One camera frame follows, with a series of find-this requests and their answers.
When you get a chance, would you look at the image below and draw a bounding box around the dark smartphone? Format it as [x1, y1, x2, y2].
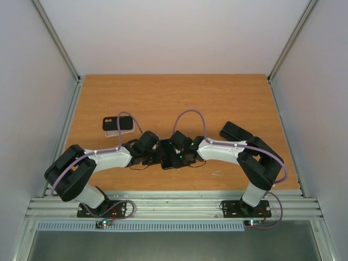
[160, 139, 175, 170]
[220, 121, 253, 141]

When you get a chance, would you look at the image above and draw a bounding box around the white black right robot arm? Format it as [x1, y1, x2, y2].
[169, 131, 285, 217]

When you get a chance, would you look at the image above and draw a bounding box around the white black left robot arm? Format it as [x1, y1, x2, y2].
[44, 131, 160, 217]

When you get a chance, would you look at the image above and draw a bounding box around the white phone case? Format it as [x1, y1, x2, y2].
[105, 127, 135, 138]

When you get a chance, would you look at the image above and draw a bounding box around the left small circuit board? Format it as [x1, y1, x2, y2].
[95, 220, 113, 229]

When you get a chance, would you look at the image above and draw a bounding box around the small circuit board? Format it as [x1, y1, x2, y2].
[244, 219, 264, 227]
[95, 220, 113, 229]

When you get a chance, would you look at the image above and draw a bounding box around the right small circuit board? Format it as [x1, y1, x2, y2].
[244, 219, 264, 227]

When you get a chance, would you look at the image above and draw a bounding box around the aluminium front rail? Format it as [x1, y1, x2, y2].
[24, 190, 323, 221]

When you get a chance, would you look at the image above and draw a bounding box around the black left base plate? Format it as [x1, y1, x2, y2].
[77, 200, 130, 218]

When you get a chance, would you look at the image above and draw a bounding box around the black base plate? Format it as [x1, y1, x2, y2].
[219, 200, 272, 218]
[77, 200, 130, 218]

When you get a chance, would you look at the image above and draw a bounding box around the grey slotted cable duct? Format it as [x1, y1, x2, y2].
[37, 221, 245, 232]

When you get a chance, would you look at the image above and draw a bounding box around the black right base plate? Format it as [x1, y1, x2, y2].
[219, 200, 272, 218]

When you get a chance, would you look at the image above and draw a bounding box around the aluminium frame rail left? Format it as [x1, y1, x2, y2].
[29, 0, 82, 191]

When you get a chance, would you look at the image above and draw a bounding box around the aluminium frame rail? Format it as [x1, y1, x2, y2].
[29, 0, 82, 191]
[267, 0, 320, 198]

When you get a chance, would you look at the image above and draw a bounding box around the aluminium frame rail right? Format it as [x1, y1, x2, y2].
[267, 0, 320, 198]

